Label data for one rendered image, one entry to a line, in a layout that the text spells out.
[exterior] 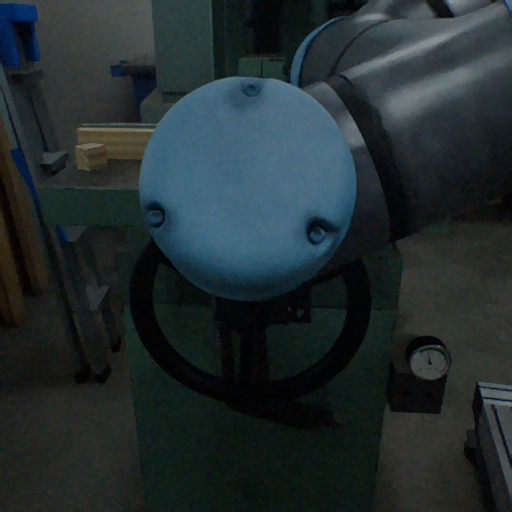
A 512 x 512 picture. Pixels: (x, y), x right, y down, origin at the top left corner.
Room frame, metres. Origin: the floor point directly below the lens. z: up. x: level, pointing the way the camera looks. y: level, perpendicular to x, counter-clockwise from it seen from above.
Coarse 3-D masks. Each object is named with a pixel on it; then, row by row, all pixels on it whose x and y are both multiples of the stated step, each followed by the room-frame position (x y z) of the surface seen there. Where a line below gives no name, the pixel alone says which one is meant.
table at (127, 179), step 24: (72, 168) 0.84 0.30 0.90; (120, 168) 0.84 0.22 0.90; (48, 192) 0.74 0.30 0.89; (72, 192) 0.74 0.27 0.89; (96, 192) 0.73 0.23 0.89; (120, 192) 0.73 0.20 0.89; (48, 216) 0.74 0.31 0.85; (72, 216) 0.74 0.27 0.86; (96, 216) 0.73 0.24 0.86; (120, 216) 0.73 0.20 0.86
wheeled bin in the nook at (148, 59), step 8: (144, 56) 2.92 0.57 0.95; (152, 56) 2.79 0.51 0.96; (120, 64) 2.88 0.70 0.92; (128, 64) 2.59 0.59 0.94; (136, 64) 2.59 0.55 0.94; (144, 64) 2.59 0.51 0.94; (152, 64) 2.59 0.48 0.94; (112, 72) 2.65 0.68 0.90; (120, 72) 2.65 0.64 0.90; (128, 72) 2.58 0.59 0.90; (136, 72) 2.57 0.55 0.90; (144, 72) 2.58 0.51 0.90; (152, 72) 2.58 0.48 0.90; (136, 80) 2.61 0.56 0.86; (144, 80) 2.61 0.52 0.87; (152, 80) 2.61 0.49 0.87; (136, 88) 2.61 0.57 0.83; (144, 88) 2.61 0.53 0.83; (152, 88) 2.61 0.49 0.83; (136, 96) 2.62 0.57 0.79; (144, 96) 2.61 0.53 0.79; (136, 104) 2.63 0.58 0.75
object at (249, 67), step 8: (248, 56) 0.89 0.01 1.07; (256, 56) 0.89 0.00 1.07; (264, 56) 0.89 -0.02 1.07; (272, 56) 0.89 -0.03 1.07; (280, 56) 0.89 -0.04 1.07; (240, 64) 0.84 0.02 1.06; (248, 64) 0.84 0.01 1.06; (256, 64) 0.83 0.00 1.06; (264, 64) 0.83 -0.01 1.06; (272, 64) 0.83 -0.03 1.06; (280, 64) 0.83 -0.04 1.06; (240, 72) 0.84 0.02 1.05; (248, 72) 0.84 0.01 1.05; (256, 72) 0.83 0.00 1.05; (264, 72) 0.83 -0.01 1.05; (272, 72) 0.83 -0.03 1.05; (280, 72) 0.83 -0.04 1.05; (280, 80) 0.83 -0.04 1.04
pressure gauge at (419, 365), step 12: (432, 336) 0.66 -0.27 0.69; (408, 348) 0.66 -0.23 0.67; (420, 348) 0.64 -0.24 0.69; (432, 348) 0.64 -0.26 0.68; (444, 348) 0.64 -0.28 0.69; (408, 360) 0.64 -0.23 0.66; (420, 360) 0.64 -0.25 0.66; (432, 360) 0.64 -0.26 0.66; (444, 360) 0.64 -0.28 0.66; (420, 372) 0.64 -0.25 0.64; (432, 372) 0.64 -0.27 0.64; (444, 372) 0.64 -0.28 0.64
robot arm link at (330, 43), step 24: (384, 0) 0.34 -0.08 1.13; (408, 0) 0.33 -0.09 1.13; (432, 0) 0.33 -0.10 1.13; (456, 0) 0.33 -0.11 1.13; (480, 0) 0.33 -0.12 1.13; (336, 24) 0.36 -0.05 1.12; (360, 24) 0.32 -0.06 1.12; (312, 48) 0.36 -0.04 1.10; (336, 48) 0.31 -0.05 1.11; (312, 72) 0.33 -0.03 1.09
